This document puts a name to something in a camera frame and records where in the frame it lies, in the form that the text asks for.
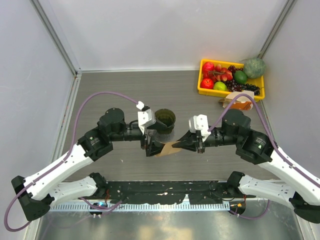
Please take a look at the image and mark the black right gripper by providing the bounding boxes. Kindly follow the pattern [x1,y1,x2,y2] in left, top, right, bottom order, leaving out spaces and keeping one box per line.
[172,126,241,154]

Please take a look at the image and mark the brown paper coffee filter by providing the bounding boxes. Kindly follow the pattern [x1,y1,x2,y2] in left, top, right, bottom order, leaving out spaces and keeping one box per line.
[155,141,182,157]

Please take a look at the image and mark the green glass coffee dripper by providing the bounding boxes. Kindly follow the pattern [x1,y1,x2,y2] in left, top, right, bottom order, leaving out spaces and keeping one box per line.
[155,108,176,135]

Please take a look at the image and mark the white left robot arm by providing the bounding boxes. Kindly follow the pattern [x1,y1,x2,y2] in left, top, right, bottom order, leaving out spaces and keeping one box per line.
[11,108,172,222]

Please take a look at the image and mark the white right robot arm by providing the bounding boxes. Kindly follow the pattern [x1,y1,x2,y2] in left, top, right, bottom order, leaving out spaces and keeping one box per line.
[173,109,320,224]

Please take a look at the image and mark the orange coffee filter box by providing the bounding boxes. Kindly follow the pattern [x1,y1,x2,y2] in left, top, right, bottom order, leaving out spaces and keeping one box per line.
[218,90,255,111]

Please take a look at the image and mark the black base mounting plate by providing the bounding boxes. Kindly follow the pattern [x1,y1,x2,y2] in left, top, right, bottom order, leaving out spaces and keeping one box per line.
[84,180,244,205]

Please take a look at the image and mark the red apple lower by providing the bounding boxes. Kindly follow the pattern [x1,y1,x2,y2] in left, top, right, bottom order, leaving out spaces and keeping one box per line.
[200,78,215,90]

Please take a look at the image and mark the red apple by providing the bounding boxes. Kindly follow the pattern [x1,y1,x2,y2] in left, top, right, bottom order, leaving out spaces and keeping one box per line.
[200,78,215,90]
[201,61,215,74]

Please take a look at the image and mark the light green apple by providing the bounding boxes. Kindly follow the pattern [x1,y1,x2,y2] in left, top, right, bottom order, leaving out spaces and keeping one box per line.
[213,81,228,92]

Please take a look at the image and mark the dark purple grape bunch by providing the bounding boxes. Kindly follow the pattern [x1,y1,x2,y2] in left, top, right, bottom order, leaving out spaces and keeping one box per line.
[225,65,260,96]

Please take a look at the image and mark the red pink peaches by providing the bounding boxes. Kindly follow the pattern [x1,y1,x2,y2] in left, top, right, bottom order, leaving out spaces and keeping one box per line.
[209,64,233,82]

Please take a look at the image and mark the red apple upper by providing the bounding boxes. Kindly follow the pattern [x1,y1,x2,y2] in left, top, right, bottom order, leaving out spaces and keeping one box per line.
[201,61,215,74]

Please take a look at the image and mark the green avocado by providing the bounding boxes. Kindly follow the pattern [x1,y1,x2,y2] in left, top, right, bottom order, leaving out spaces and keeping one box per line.
[234,70,248,84]

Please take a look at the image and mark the yellow plastic fruit tray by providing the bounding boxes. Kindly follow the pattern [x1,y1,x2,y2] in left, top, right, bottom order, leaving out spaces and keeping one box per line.
[197,59,265,102]

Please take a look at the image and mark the green textured melon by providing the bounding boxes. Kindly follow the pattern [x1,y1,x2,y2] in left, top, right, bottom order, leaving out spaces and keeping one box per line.
[243,58,267,79]

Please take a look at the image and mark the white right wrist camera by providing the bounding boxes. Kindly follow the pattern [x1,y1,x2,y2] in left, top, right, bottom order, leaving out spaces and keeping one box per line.
[188,114,211,141]

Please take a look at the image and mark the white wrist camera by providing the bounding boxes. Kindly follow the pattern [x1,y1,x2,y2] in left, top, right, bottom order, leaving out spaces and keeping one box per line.
[136,101,156,135]
[188,114,211,141]

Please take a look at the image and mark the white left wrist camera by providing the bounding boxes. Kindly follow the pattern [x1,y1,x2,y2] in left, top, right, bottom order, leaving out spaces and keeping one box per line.
[136,101,156,135]

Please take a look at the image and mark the white slotted cable duct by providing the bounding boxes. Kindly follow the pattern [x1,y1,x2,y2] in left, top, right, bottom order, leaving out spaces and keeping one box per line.
[50,200,230,213]

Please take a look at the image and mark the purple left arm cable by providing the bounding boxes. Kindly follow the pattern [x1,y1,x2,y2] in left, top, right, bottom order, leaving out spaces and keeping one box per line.
[4,91,146,231]

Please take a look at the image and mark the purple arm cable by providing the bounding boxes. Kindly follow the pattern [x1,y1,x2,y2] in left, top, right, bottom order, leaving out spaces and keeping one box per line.
[207,93,320,220]
[4,91,146,231]

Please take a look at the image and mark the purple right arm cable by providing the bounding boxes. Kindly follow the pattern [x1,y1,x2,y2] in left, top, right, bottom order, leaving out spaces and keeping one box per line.
[207,93,320,220]

